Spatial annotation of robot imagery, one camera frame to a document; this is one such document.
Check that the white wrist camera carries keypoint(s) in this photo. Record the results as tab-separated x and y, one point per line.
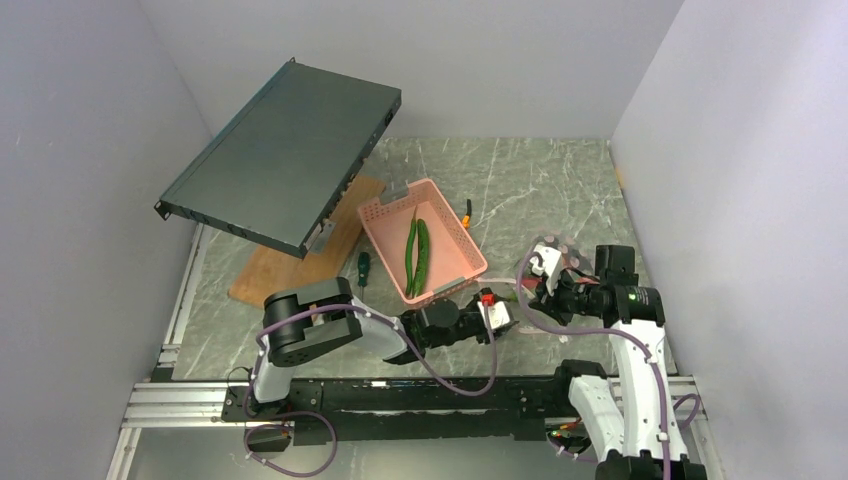
546	261
495	311

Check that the dark green rack server chassis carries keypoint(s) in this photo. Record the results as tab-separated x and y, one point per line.
279	167

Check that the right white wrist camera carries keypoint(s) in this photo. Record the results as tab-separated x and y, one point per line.
546	261

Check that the green handled screwdriver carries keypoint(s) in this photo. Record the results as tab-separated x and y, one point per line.
363	269

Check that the pink perforated plastic basket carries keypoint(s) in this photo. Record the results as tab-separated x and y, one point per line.
454	260

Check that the aluminium frame rail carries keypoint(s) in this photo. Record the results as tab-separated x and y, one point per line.
159	401

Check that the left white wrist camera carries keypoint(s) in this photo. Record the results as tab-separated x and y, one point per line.
495	311

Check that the black orange small tool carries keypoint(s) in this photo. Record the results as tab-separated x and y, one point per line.
466	219

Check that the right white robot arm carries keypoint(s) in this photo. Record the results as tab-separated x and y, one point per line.
637	437

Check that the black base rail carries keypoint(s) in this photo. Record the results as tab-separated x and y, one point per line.
523	408

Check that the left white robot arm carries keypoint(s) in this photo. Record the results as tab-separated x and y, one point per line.
303	324

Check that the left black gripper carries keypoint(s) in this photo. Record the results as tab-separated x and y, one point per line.
474	305

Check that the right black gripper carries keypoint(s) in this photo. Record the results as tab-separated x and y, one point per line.
550	304

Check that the thin green fake chili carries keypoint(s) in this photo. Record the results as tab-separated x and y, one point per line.
409	250

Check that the brown wooden board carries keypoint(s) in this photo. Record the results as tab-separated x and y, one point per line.
269	271

